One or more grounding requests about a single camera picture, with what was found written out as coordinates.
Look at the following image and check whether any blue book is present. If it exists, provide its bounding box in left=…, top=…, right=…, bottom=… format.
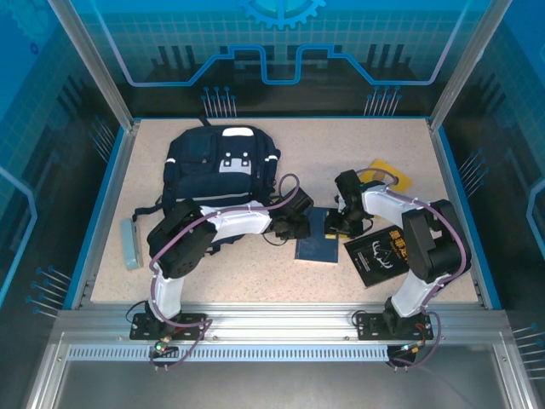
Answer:
left=294, top=207, right=341, bottom=264

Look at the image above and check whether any black book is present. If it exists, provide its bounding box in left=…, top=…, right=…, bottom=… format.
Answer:
left=343, top=227, right=413, bottom=290

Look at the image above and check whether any yellow book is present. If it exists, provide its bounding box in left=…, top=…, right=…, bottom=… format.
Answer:
left=366, top=158, right=415, bottom=193

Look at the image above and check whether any navy blue backpack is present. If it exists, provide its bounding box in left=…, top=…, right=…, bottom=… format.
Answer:
left=132, top=115, right=283, bottom=256

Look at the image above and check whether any grey-blue pencil case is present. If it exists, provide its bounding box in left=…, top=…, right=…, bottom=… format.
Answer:
left=119, top=218, right=143, bottom=273

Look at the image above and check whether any small connector with LED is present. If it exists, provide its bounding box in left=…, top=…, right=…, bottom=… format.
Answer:
left=389, top=340, right=427, bottom=361
left=147, top=335, right=180, bottom=361

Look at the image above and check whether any dark blue side panel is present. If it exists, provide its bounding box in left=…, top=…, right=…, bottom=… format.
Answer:
left=0, top=0, right=129, bottom=325
left=442, top=0, right=545, bottom=342

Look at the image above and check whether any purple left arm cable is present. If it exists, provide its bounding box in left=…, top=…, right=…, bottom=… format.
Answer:
left=148, top=172, right=301, bottom=372

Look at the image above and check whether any aluminium frame rail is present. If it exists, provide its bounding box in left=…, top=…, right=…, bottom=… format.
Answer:
left=54, top=302, right=508, bottom=344

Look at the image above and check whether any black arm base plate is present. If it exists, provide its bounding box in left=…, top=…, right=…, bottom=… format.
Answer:
left=356, top=313, right=435, bottom=341
left=129, top=313, right=209, bottom=341

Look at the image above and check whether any slotted cable duct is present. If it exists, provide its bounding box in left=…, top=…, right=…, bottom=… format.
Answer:
left=67, top=345, right=391, bottom=363

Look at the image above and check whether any aluminium corner post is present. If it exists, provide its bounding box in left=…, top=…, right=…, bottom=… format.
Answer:
left=46, top=0, right=141, bottom=131
left=427, top=0, right=514, bottom=131

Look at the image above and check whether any blue printed enclosure panel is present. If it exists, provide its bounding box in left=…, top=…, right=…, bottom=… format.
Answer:
left=70, top=0, right=491, bottom=118

